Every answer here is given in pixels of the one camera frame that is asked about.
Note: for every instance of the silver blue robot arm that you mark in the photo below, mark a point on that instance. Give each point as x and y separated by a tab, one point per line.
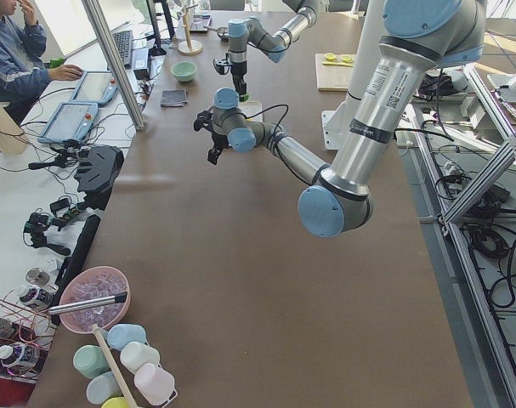
417	36
243	33

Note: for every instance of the blue teach pendant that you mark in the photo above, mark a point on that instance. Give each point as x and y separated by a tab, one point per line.
98	87
71	120

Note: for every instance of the blue plastic cup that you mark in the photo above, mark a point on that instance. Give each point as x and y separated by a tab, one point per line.
122	334

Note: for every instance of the white plastic cup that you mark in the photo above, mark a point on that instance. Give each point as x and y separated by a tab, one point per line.
135	354

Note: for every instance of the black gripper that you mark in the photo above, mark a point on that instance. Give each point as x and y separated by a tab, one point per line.
237	70
218	141

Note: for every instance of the pink bowl with ice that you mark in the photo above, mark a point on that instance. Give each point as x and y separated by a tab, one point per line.
101	281

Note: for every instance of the pink plastic cup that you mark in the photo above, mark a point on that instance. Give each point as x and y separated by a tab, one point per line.
155	384

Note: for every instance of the grey folded cloth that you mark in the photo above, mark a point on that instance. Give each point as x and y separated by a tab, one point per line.
173	98

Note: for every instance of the metal scoop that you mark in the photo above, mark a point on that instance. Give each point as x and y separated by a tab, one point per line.
222	32

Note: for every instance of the wooden mug tree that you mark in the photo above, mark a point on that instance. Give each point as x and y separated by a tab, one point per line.
188	46

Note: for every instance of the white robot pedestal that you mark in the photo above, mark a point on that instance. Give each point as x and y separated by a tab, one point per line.
335	123

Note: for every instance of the cream rectangular tray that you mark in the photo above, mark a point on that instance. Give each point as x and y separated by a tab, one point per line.
252	110

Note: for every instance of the wooden cutting board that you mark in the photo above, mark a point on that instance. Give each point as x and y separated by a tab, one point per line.
336	72

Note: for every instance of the mint green bowl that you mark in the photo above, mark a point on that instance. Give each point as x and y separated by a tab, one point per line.
184	71

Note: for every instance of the black keyboard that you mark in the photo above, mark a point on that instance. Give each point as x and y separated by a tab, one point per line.
124	41

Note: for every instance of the black plastic bracket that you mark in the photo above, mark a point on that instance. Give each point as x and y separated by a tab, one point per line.
98	168

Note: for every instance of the aluminium frame post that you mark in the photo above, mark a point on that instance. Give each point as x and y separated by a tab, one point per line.
106	42

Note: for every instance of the yellow plastic knife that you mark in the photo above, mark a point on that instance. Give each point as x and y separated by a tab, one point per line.
332	63

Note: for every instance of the metal tongs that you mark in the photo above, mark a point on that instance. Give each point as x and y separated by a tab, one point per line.
88	304

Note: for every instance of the person in blue hoodie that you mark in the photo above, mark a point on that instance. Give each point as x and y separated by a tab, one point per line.
23	75

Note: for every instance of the mint plastic cup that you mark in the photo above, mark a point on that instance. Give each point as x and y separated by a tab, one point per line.
90	361

